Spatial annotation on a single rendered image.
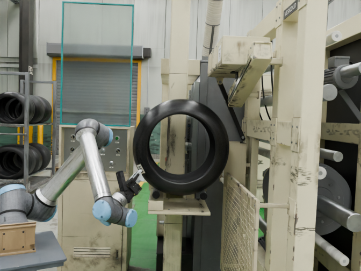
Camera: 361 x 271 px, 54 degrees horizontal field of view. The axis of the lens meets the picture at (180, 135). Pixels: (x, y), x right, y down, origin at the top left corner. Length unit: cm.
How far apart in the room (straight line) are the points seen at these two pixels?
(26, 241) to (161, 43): 988
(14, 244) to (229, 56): 150
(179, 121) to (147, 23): 941
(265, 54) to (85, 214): 189
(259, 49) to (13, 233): 158
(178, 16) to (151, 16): 925
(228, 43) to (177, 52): 67
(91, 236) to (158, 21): 939
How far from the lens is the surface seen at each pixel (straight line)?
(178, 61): 247
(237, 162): 244
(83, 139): 198
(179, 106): 206
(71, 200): 297
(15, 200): 223
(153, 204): 213
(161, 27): 1166
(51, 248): 222
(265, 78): 565
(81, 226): 300
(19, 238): 216
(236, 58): 188
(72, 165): 220
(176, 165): 246
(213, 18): 290
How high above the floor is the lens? 136
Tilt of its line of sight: 3 degrees down
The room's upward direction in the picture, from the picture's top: 2 degrees clockwise
